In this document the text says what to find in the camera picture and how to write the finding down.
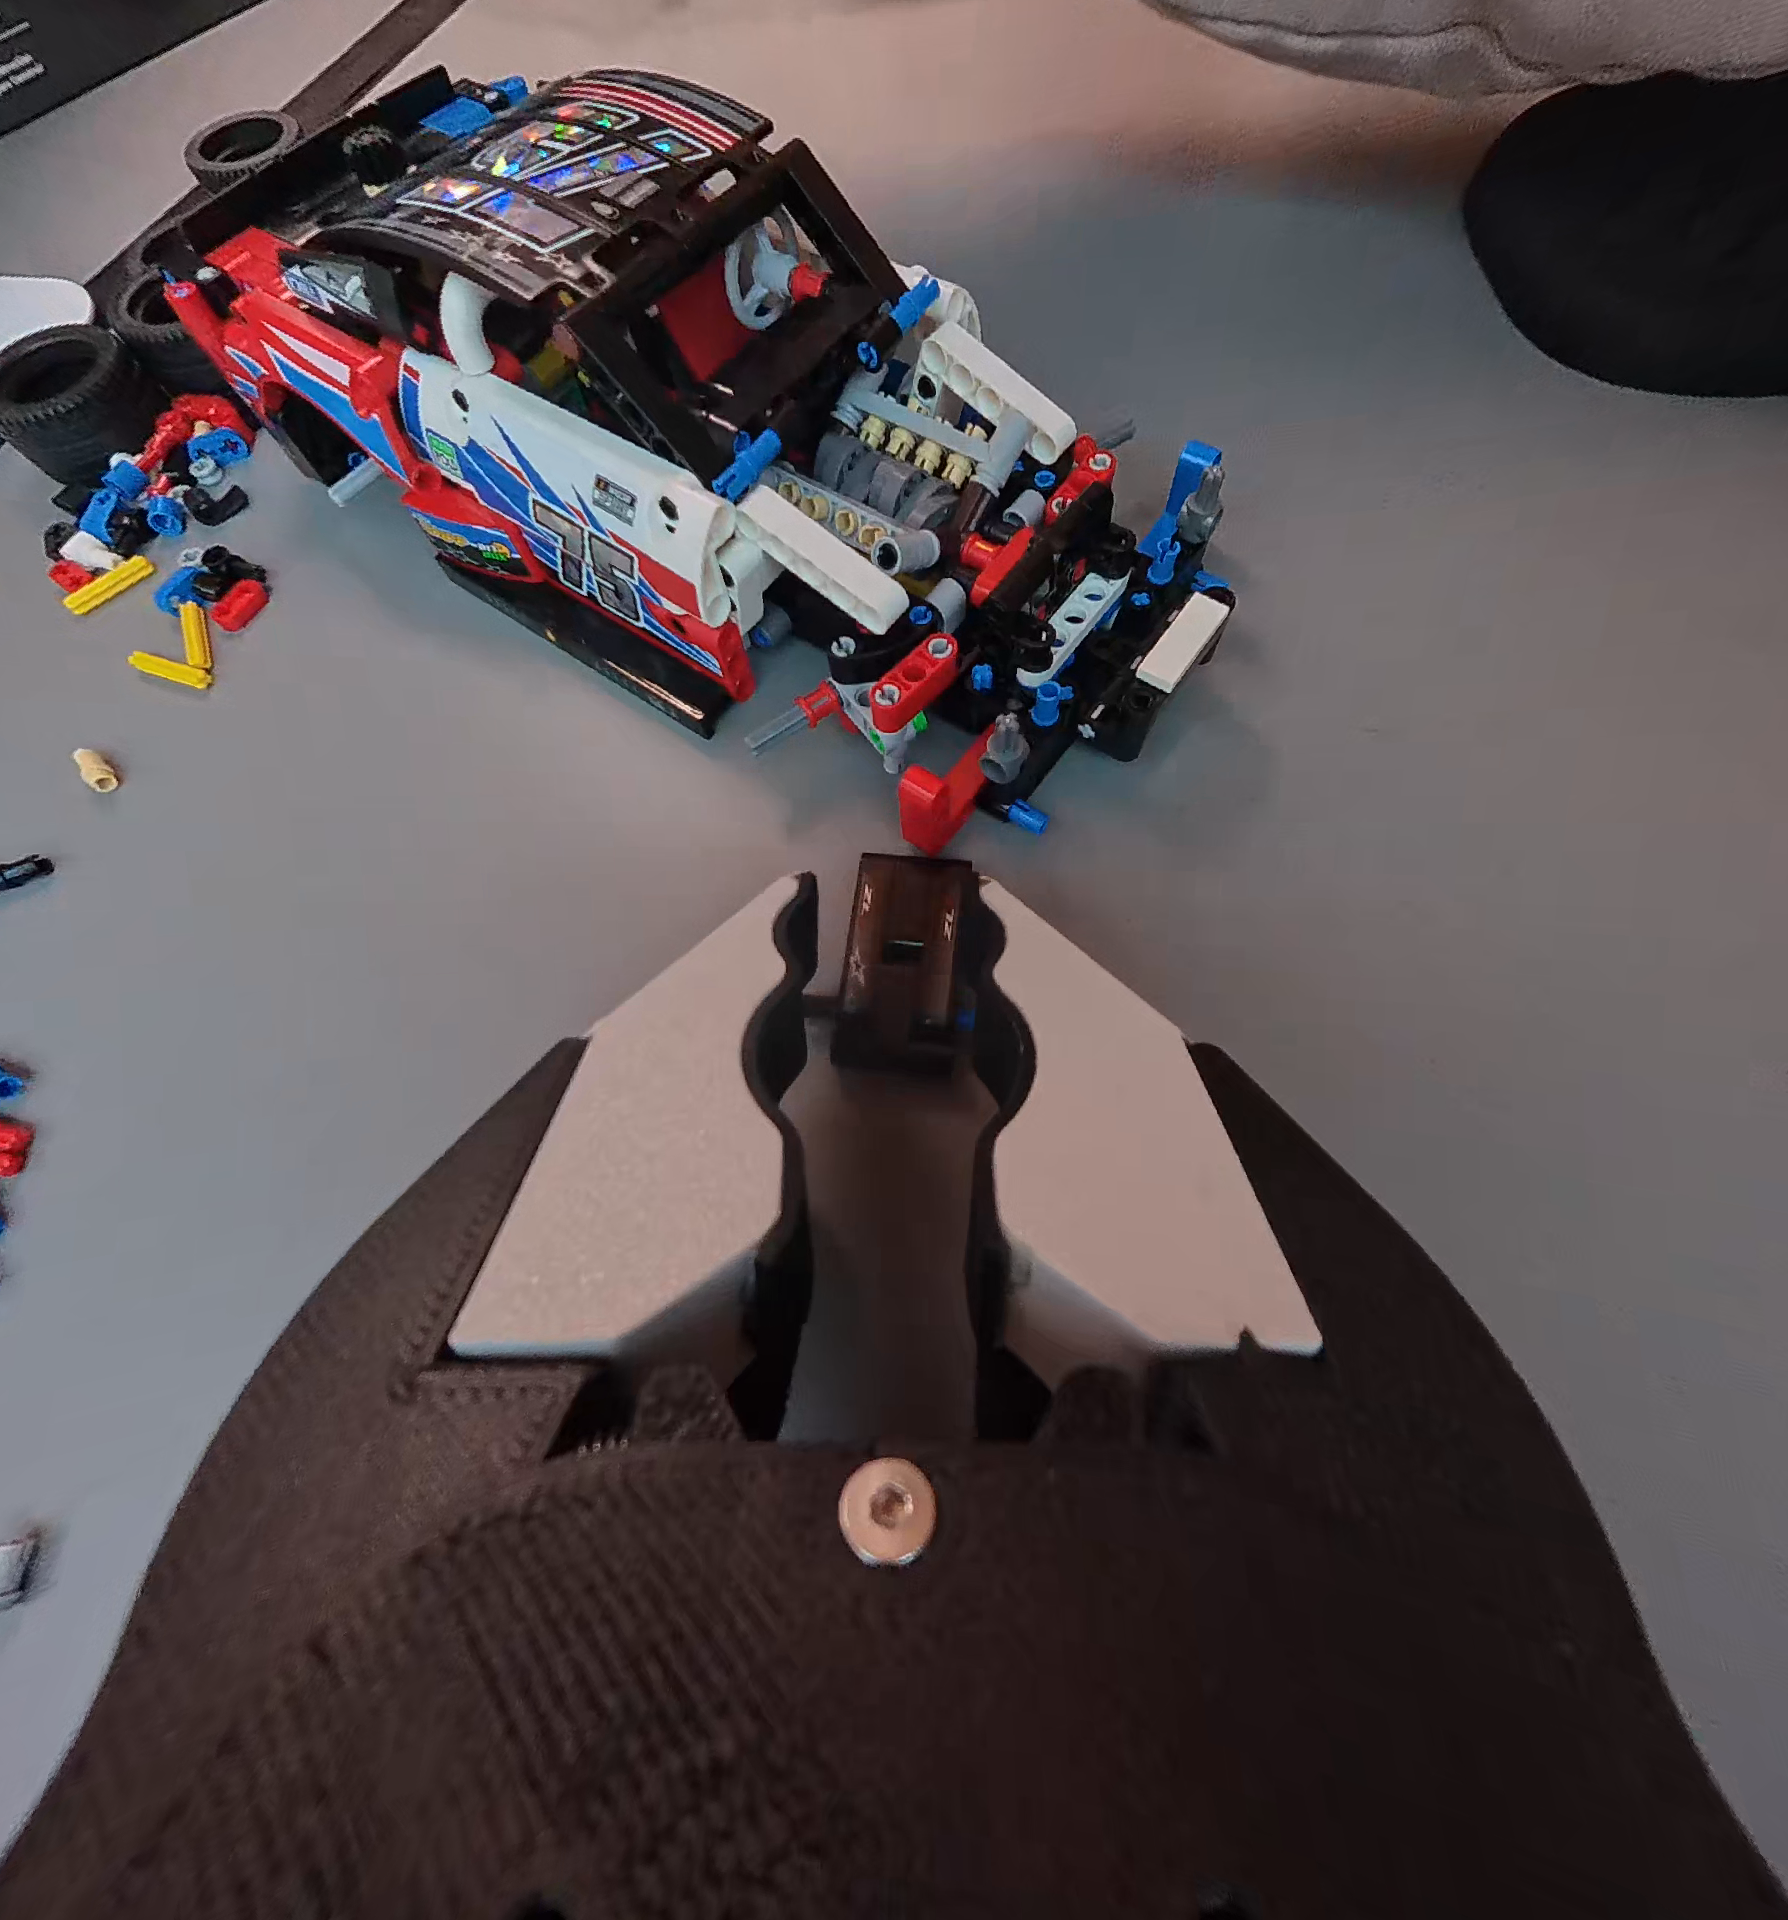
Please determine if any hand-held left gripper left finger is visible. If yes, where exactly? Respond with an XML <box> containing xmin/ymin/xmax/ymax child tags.
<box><xmin>445</xmin><ymin>874</ymin><xmax>821</xmax><ymax>1397</ymax></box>

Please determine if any black toy car set box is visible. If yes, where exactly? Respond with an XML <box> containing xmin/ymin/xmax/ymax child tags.
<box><xmin>0</xmin><ymin>0</ymin><xmax>256</xmax><ymax>153</ymax></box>

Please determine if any pile of mixed brick pieces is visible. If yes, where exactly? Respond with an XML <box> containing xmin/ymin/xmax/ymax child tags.
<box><xmin>40</xmin><ymin>394</ymin><xmax>273</xmax><ymax>633</ymax></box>

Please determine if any black toy tire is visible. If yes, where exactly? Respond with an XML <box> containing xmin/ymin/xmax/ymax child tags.
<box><xmin>104</xmin><ymin>269</ymin><xmax>236</xmax><ymax>395</ymax></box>
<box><xmin>0</xmin><ymin>327</ymin><xmax>151</xmax><ymax>482</ymax></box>

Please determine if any black Lego beam subassembly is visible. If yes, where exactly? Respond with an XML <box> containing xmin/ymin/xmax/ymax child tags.
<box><xmin>828</xmin><ymin>853</ymin><xmax>987</xmax><ymax>1073</ymax></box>

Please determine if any partly built toy brick car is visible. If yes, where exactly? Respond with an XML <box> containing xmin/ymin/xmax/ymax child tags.
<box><xmin>173</xmin><ymin>68</ymin><xmax>1239</xmax><ymax>857</ymax></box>

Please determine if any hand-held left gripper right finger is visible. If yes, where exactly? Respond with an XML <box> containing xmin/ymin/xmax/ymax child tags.
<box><xmin>975</xmin><ymin>877</ymin><xmax>1328</xmax><ymax>1397</ymax></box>

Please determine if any black flat strip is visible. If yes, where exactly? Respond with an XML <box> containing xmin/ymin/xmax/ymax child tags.
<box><xmin>84</xmin><ymin>0</ymin><xmax>467</xmax><ymax>295</ymax></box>

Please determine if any grey desk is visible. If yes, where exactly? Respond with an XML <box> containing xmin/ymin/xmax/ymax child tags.
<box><xmin>0</xmin><ymin>0</ymin><xmax>1788</xmax><ymax>1920</ymax></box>

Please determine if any person's right forearm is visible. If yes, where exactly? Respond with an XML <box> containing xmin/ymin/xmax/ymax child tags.
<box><xmin>1148</xmin><ymin>0</ymin><xmax>1788</xmax><ymax>99</ymax></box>

